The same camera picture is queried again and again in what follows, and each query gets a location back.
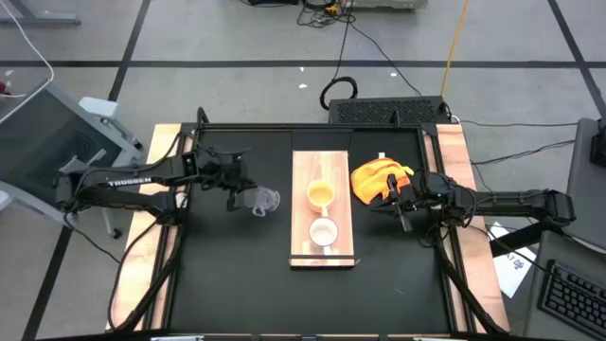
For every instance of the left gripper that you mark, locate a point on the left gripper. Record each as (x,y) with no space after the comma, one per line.
(232,173)

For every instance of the black keyboard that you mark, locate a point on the black keyboard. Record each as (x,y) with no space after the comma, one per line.
(573,298)

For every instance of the clear plastic mug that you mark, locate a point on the clear plastic mug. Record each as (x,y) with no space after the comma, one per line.
(265,199)

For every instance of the yellow cloth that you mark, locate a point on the yellow cloth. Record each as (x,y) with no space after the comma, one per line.
(371,180)

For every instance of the black perforated computer tower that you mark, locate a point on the black perforated computer tower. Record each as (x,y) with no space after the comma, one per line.
(388,111)

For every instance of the black device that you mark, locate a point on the black device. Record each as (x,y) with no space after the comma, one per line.
(599,149)

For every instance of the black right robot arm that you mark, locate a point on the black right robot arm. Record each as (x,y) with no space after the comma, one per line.
(511,199)

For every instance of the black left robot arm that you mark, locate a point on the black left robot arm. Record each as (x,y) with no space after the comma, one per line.
(128,181)

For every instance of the beige ceramic mug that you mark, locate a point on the beige ceramic mug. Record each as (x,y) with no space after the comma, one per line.
(320,193)

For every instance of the white paper sheet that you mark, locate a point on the white paper sheet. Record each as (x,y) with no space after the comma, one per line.
(513,270)

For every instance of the black table frame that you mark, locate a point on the black table frame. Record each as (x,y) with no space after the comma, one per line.
(237,127)

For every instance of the grey desk with keyboard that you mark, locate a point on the grey desk with keyboard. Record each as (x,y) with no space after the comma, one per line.
(535,284)

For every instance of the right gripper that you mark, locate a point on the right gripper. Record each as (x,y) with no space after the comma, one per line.
(431,194)

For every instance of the grey patterned mug red rim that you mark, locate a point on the grey patterned mug red rim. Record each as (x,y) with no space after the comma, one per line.
(323,232)

